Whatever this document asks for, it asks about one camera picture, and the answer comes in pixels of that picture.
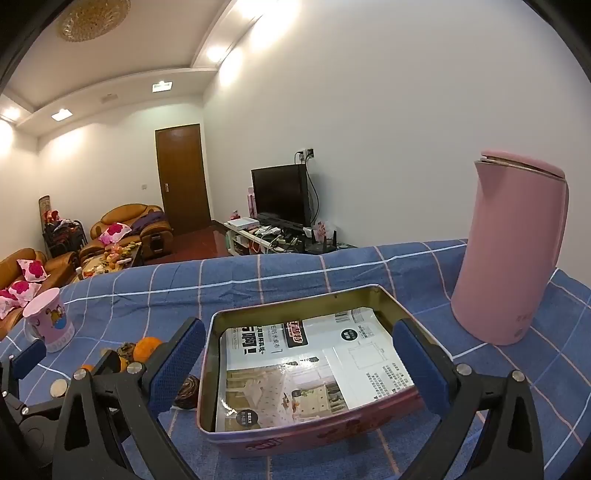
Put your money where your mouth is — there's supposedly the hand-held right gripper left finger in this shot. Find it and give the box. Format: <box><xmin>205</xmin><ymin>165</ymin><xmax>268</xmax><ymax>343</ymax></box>
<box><xmin>52</xmin><ymin>318</ymin><xmax>208</xmax><ymax>480</ymax></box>

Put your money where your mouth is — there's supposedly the brown leather sofa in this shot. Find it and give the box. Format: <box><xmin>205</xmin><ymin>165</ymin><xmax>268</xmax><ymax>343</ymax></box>
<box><xmin>0</xmin><ymin>248</ymin><xmax>79</xmax><ymax>343</ymax></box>

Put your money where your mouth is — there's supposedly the purple cloth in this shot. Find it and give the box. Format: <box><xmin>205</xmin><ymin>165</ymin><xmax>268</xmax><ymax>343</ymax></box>
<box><xmin>131</xmin><ymin>210</ymin><xmax>165</xmax><ymax>232</ymax></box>

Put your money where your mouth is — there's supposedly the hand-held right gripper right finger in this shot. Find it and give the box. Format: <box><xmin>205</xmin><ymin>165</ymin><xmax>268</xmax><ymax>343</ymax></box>
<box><xmin>392</xmin><ymin>318</ymin><xmax>549</xmax><ymax>480</ymax></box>

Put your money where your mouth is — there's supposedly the white television stand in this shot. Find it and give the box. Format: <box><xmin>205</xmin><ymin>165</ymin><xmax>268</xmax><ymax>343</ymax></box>
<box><xmin>225</xmin><ymin>222</ymin><xmax>306</xmax><ymax>257</ymax></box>

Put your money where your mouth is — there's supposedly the white paper leaflet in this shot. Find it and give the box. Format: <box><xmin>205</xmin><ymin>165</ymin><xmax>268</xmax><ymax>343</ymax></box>
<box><xmin>322</xmin><ymin>343</ymin><xmax>415</xmax><ymax>411</ymax></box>

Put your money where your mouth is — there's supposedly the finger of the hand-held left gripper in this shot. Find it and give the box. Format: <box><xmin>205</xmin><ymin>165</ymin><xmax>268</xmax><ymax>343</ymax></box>
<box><xmin>22</xmin><ymin>348</ymin><xmax>125</xmax><ymax>415</ymax></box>
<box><xmin>0</xmin><ymin>340</ymin><xmax>48</xmax><ymax>417</ymax></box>

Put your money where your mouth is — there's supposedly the cluttered coffee table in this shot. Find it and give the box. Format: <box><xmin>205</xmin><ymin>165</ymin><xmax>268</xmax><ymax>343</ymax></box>
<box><xmin>75</xmin><ymin>240</ymin><xmax>144</xmax><ymax>280</ymax></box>

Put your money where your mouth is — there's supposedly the black power cable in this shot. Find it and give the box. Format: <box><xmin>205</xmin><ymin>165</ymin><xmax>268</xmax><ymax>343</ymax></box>
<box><xmin>306</xmin><ymin>161</ymin><xmax>322</xmax><ymax>228</ymax></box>

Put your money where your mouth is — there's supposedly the pink electric kettle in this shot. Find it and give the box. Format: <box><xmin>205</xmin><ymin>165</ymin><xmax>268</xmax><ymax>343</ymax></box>
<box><xmin>451</xmin><ymin>148</ymin><xmax>568</xmax><ymax>346</ymax></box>

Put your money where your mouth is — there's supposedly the black rack with red goods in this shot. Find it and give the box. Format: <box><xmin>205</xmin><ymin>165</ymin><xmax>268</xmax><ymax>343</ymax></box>
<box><xmin>42</xmin><ymin>210</ymin><xmax>88</xmax><ymax>259</ymax></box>

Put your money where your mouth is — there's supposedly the golden round ceiling lamp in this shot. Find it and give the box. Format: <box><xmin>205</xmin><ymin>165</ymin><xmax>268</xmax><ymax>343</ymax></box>
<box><xmin>58</xmin><ymin>0</ymin><xmax>131</xmax><ymax>42</ymax></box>

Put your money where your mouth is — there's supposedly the blue checked blanket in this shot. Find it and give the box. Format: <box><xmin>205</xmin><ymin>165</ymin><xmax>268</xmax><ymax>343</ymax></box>
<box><xmin>0</xmin><ymin>239</ymin><xmax>591</xmax><ymax>480</ymax></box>

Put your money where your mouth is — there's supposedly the pink rectangular tin box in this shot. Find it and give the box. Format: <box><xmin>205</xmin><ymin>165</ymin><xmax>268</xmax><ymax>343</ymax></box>
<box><xmin>197</xmin><ymin>285</ymin><xmax>428</xmax><ymax>457</ymax></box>

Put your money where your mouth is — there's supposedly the pink cartoon mug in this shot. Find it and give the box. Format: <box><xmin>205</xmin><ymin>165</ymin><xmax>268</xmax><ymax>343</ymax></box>
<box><xmin>23</xmin><ymin>295</ymin><xmax>75</xmax><ymax>354</ymax></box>

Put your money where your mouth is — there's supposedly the brown leather armchair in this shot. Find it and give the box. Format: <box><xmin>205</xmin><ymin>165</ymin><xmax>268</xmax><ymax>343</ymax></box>
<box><xmin>90</xmin><ymin>204</ymin><xmax>175</xmax><ymax>260</ymax></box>

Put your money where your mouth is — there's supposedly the brown wooden door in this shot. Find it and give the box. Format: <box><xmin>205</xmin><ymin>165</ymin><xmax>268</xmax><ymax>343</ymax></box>
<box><xmin>156</xmin><ymin>124</ymin><xmax>212</xmax><ymax>235</ymax></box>

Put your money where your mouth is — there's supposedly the brown chocolate muffin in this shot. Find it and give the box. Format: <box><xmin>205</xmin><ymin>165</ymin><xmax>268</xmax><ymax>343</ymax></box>
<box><xmin>174</xmin><ymin>376</ymin><xmax>201</xmax><ymax>411</ymax></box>

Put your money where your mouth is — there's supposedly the pink silicone mug lid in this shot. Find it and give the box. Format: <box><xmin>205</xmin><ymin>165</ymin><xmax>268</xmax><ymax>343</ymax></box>
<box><xmin>22</xmin><ymin>287</ymin><xmax>61</xmax><ymax>319</ymax></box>

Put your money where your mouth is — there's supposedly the black flat television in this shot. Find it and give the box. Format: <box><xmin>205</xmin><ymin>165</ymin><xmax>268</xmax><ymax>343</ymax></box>
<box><xmin>251</xmin><ymin>164</ymin><xmax>311</xmax><ymax>229</ymax></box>

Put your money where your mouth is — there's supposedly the printed paper sheet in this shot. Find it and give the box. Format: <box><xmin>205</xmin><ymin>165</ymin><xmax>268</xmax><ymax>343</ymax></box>
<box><xmin>217</xmin><ymin>308</ymin><xmax>416</xmax><ymax>432</ymax></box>

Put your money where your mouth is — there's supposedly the black router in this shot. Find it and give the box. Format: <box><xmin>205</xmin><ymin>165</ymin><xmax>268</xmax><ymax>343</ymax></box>
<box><xmin>307</xmin><ymin>231</ymin><xmax>338</xmax><ymax>254</ymax></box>

